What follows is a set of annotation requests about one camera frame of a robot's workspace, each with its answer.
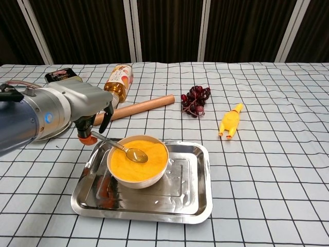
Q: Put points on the rectangular stainless steel tray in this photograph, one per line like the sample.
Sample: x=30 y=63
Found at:
x=180 y=195

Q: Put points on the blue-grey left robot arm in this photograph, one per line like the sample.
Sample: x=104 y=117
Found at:
x=30 y=121

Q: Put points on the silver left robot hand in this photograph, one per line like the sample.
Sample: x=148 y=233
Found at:
x=87 y=99

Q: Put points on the dark folding screen white frames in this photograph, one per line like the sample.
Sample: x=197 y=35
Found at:
x=167 y=25

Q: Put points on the black luncheon meat tin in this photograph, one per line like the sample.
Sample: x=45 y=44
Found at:
x=60 y=74

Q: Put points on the yellow rubber chicken toy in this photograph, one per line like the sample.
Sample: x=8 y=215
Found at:
x=230 y=121

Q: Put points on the wooden rolling pin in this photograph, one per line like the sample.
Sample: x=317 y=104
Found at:
x=149 y=105

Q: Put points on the silver metal spoon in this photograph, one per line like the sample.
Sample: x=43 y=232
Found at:
x=137 y=155

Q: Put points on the white checked tablecloth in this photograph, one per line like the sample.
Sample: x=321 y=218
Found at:
x=257 y=167

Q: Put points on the juice bottle with label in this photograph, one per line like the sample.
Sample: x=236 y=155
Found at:
x=119 y=79

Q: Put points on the bunch of red grapes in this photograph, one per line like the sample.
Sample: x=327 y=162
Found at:
x=195 y=100

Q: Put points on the bowl of orange powder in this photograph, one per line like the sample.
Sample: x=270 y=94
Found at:
x=138 y=172

